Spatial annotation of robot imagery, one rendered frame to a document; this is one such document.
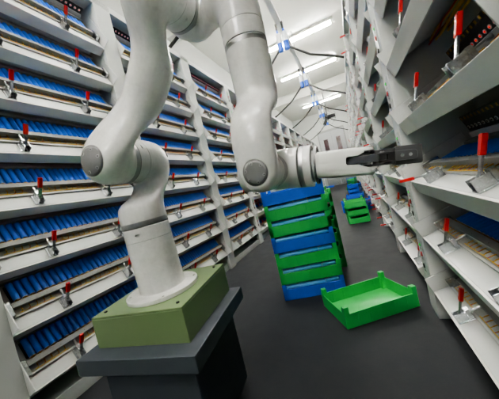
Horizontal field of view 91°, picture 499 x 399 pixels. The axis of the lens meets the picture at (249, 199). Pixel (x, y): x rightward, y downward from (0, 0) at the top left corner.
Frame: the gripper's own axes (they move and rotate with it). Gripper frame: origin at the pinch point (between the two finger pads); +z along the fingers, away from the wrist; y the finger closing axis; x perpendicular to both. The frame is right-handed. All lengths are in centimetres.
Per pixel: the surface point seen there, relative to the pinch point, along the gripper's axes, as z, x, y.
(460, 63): 7.8, 13.1, 1.0
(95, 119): -117, 34, -31
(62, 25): -122, 74, -26
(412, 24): 5.1, 27.9, -14.8
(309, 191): -28, -10, -67
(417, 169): 11.1, -4.4, -44.4
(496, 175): 11.8, -4.8, 0.9
